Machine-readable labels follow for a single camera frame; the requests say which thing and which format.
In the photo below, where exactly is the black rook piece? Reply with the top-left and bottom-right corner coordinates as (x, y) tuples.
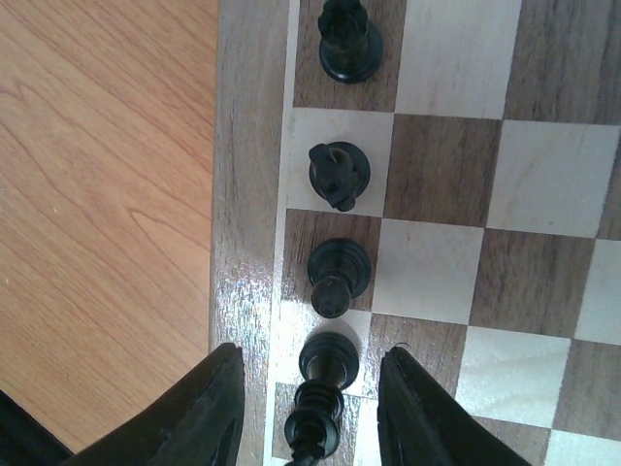
(317, 0), (383, 84)

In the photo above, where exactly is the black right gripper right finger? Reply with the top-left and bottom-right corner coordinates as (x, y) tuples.
(377, 347), (528, 465)

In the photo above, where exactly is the wooden chess board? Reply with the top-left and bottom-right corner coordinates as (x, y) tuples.
(211, 1), (620, 465)

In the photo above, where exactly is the black chess piece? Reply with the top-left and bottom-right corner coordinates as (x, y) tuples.
(307, 238), (373, 318)
(284, 331), (359, 465)

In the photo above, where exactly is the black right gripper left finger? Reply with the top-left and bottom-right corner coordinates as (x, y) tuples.
(63, 343), (244, 465)

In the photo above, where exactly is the black knight piece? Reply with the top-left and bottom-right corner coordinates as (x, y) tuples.
(309, 142), (371, 212)

